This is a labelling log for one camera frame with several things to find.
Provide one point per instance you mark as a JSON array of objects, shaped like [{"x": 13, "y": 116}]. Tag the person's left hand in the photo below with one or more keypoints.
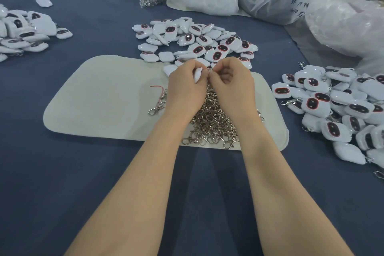
[{"x": 185, "y": 92}]

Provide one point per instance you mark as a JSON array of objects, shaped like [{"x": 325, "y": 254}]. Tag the person's right hand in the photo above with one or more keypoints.
[{"x": 235, "y": 94}]

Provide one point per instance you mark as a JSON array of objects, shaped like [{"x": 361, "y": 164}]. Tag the white charm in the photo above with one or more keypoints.
[{"x": 197, "y": 74}]

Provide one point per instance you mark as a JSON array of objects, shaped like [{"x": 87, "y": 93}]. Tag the person's right forearm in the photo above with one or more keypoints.
[{"x": 291, "y": 196}]

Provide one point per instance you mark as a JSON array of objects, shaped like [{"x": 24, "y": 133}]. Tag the person's left forearm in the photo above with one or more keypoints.
[{"x": 137, "y": 196}]

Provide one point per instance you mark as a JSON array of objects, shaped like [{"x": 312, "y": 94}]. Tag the thin red thread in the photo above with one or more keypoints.
[{"x": 163, "y": 92}]

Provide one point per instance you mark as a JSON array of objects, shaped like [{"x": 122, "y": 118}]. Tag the cream felt work mat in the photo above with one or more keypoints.
[{"x": 96, "y": 100}]

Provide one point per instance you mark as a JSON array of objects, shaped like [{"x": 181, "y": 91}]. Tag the crumpled clear plastic bag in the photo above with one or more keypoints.
[{"x": 356, "y": 23}]

